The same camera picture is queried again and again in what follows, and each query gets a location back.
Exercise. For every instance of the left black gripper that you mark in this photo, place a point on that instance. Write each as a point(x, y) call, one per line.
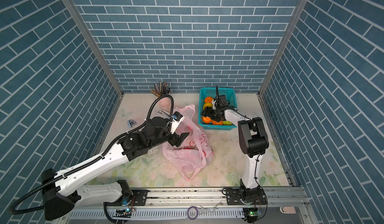
point(174, 142)

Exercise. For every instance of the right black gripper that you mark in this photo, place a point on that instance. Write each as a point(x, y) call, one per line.
point(208, 111)

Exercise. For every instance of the yellow lemon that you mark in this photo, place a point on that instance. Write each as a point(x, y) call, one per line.
point(207, 105)

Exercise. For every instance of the orange persimmon block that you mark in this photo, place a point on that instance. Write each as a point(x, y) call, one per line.
point(217, 122)
point(206, 120)

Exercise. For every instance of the orange fruit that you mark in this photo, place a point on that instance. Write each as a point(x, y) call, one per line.
point(208, 99)

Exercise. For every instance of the pink plastic bag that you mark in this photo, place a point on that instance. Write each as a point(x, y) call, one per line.
point(194, 153)

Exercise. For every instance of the green pear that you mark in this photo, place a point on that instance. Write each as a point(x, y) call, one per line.
point(227, 122)

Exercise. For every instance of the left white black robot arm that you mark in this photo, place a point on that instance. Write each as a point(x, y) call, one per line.
point(62, 189)

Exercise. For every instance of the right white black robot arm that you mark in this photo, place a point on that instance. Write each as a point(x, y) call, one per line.
point(253, 141)

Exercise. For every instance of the teal plastic basket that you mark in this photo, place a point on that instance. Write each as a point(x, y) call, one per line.
point(213, 92)

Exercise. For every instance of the white pencil box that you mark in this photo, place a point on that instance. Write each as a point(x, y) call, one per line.
point(162, 113)

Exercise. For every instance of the pink pencil cup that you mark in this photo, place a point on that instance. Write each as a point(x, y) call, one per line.
point(165, 103)

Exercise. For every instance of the small blue clip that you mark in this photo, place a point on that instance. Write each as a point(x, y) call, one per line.
point(131, 123)

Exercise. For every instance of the purple tape roll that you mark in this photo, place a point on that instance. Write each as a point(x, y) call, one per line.
point(192, 213)

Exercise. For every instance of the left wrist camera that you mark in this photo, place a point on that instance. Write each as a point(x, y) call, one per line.
point(176, 120)

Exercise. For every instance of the aluminium mounting rail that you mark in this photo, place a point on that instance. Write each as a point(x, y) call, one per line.
point(172, 203)

